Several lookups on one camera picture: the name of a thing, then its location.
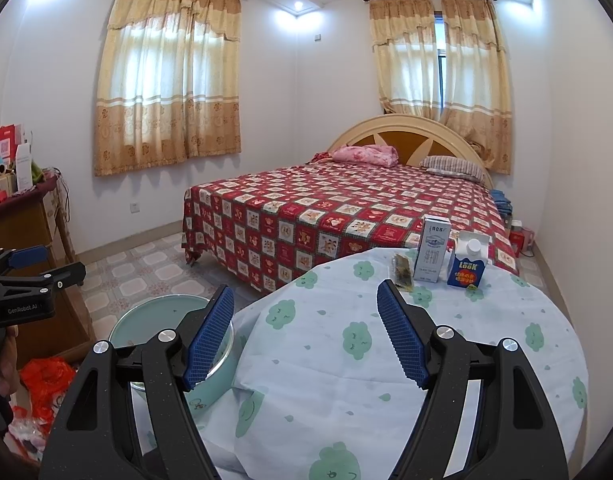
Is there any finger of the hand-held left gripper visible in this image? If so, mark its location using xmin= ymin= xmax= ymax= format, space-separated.
xmin=0 ymin=262 xmax=86 ymax=295
xmin=0 ymin=245 xmax=50 ymax=282

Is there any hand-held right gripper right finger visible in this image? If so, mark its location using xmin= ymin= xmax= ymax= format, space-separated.
xmin=376 ymin=279 xmax=569 ymax=480

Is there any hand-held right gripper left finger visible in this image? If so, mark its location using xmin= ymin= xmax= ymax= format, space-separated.
xmin=39 ymin=285 xmax=236 ymax=480

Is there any teal round bin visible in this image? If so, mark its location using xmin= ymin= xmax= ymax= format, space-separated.
xmin=109 ymin=294 xmax=236 ymax=411

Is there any person's left hand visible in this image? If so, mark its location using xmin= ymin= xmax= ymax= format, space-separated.
xmin=0 ymin=326 xmax=21 ymax=398

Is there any wooden cabinet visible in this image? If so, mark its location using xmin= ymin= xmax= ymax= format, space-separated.
xmin=0 ymin=167 xmax=94 ymax=361

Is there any small dark packet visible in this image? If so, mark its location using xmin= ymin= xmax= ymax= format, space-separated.
xmin=392 ymin=253 xmax=413 ymax=292

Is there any red plastic bag on floor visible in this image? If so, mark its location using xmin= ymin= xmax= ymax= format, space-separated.
xmin=19 ymin=357 xmax=78 ymax=431

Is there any white tall milk carton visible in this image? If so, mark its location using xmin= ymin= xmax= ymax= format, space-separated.
xmin=417 ymin=215 xmax=452 ymax=285

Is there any white upright box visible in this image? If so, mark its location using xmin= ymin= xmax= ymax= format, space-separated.
xmin=15 ymin=142 xmax=35 ymax=193

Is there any blue carton with white cap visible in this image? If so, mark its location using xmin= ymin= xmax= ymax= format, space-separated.
xmin=446 ymin=231 xmax=488 ymax=290

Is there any red gift box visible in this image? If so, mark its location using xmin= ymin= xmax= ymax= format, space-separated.
xmin=0 ymin=126 xmax=19 ymax=162

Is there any bed with red checked bedspread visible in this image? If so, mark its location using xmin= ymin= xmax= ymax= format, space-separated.
xmin=181 ymin=160 xmax=519 ymax=293

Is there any stack of blue cloths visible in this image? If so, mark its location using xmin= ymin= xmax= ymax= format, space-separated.
xmin=490 ymin=189 xmax=512 ymax=216

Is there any striped pillow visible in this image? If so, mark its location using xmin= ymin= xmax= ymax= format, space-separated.
xmin=419 ymin=155 xmax=487 ymax=181

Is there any pink pillow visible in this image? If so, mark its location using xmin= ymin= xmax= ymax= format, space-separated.
xmin=331 ymin=144 xmax=399 ymax=167

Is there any cream arched headboard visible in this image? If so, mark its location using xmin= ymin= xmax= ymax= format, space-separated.
xmin=326 ymin=114 xmax=494 ymax=186

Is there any wide beige floral curtain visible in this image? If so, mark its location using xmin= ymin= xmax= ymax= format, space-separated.
xmin=93 ymin=0 xmax=244 ymax=177

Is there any beige floral curtain panel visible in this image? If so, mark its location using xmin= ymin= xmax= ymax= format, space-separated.
xmin=440 ymin=0 xmax=513 ymax=176
xmin=369 ymin=0 xmax=443 ymax=116

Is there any window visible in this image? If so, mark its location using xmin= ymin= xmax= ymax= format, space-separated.
xmin=433 ymin=10 xmax=447 ymax=111

